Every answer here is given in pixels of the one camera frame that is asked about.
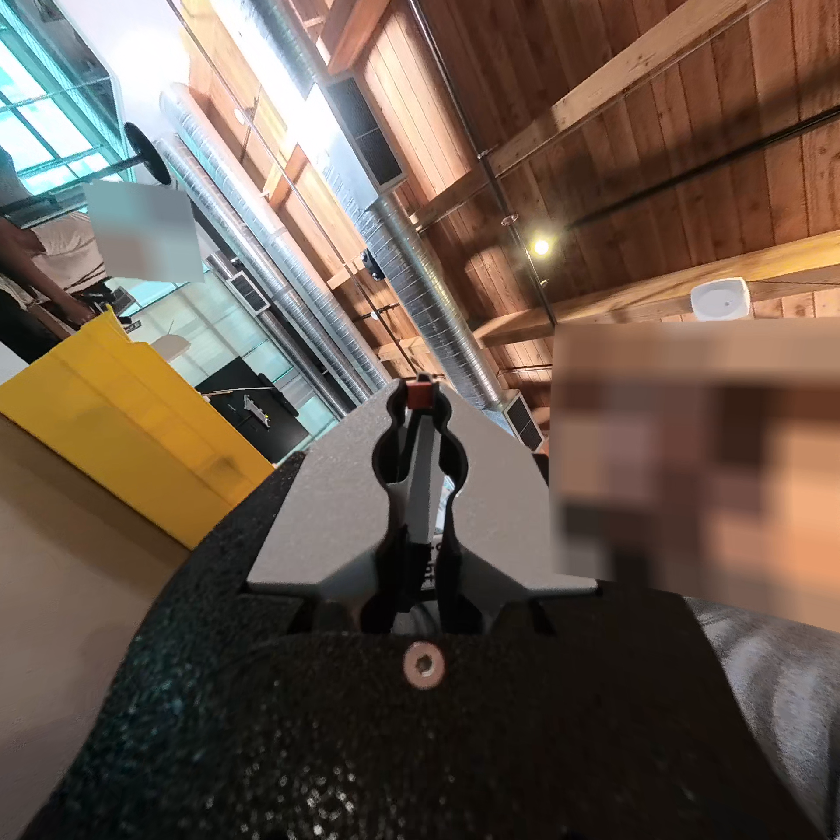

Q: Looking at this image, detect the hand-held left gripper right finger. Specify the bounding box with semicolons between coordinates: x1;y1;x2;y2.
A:
434;387;599;618

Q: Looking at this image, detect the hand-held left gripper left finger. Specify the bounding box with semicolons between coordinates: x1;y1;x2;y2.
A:
246;379;411;616

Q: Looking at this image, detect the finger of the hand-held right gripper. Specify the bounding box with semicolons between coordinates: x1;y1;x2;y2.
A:
386;479;412;534
407;419;442;547

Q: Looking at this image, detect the yellow plastic bin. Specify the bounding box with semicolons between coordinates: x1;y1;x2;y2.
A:
0;305;277;551

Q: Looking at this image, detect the black square panel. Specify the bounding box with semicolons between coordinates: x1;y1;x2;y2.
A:
196;356;311;462

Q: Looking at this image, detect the black hanging rod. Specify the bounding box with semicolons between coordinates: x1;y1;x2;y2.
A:
407;0;560;327

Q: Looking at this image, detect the white ceiling device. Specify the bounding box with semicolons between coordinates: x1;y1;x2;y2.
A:
689;277;751;323

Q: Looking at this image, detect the person's grey sweater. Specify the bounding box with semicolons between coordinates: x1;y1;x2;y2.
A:
682;596;840;840

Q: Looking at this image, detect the black round disc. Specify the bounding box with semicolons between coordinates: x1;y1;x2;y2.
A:
123;122;173;187

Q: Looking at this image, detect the large window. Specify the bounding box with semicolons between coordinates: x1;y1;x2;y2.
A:
0;0;127;194

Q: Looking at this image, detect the wall vent grille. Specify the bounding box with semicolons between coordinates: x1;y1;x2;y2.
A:
504;390;544;452
225;271;268;314

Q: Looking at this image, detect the silver duct pipe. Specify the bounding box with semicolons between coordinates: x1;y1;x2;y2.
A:
159;82;395;406
246;0;521;421
156;134;358;422

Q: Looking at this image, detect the metal duct vent box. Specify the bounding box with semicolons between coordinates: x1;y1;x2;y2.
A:
308;73;406;211

